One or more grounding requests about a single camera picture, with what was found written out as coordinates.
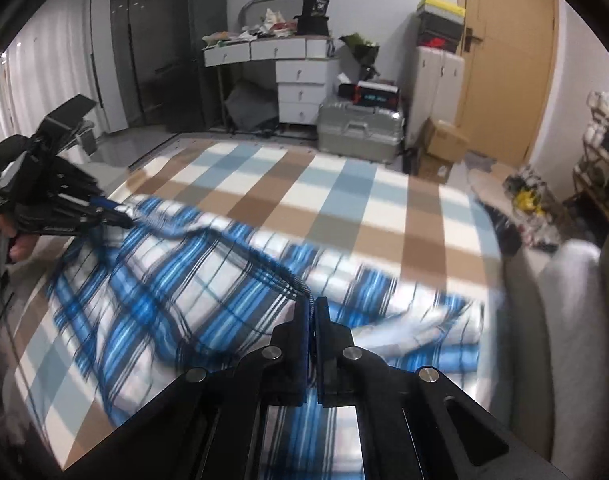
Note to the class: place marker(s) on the dark wardrobe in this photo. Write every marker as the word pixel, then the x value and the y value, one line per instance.
pixel 161 71

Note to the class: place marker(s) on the grey pillow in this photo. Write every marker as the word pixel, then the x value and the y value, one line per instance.
pixel 571 292

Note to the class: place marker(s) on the silver aluminium suitcase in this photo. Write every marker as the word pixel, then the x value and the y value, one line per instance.
pixel 370 133

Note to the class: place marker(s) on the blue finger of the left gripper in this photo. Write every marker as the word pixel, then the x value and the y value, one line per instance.
pixel 108 209
pixel 117 220

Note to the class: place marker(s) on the white drawer desk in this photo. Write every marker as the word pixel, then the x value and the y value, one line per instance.
pixel 305 69

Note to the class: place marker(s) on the shoes on floor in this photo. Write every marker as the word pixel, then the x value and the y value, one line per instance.
pixel 532 209

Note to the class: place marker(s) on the blue white plaid shirt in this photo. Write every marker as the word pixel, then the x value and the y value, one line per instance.
pixel 182 288

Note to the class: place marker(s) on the black red box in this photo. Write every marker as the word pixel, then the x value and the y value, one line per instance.
pixel 371 94

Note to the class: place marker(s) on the cardboard box on floor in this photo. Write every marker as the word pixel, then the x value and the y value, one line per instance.
pixel 442 146

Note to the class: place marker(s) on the wooden shoe rack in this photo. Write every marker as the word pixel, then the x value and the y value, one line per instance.
pixel 591 173

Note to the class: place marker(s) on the stack of shoe boxes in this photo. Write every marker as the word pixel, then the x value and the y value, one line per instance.
pixel 441 24

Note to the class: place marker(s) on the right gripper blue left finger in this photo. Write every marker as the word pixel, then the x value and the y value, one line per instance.
pixel 289 376

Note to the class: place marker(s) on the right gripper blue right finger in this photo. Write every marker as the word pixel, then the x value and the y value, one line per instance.
pixel 334 384

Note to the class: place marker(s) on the person left hand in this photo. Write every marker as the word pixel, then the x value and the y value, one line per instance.
pixel 24 243

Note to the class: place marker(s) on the checked bed sheet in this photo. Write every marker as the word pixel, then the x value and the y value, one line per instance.
pixel 411 229

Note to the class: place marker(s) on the wooden door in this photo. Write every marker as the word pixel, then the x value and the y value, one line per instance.
pixel 509 49

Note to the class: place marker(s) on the green flower bouquet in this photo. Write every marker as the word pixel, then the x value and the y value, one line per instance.
pixel 364 52

